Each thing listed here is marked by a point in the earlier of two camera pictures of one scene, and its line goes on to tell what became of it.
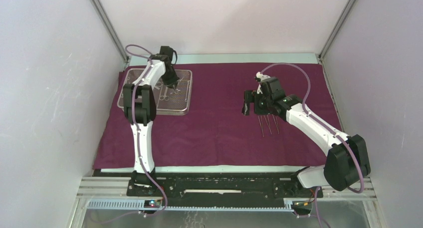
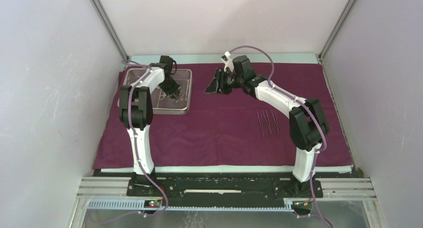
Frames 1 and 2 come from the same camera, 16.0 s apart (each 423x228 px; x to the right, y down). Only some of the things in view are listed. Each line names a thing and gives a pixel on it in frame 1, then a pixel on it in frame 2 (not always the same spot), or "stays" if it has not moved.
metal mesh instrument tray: [174, 101] stays
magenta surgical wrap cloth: [216, 134] stays
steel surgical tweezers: [277, 124] stays
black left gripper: [173, 81] → [175, 90]
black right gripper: [252, 97] → [216, 86]
